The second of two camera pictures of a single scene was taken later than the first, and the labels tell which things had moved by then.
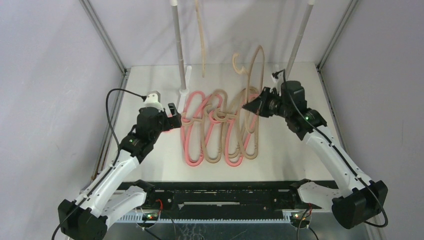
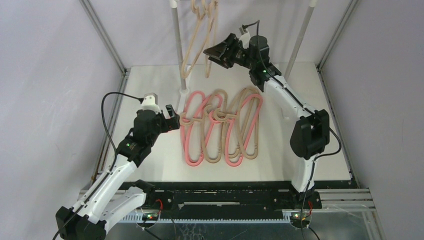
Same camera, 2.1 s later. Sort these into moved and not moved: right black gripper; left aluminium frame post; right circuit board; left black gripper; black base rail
Moved: right black gripper
Not moved: left aluminium frame post; black base rail; right circuit board; left black gripper
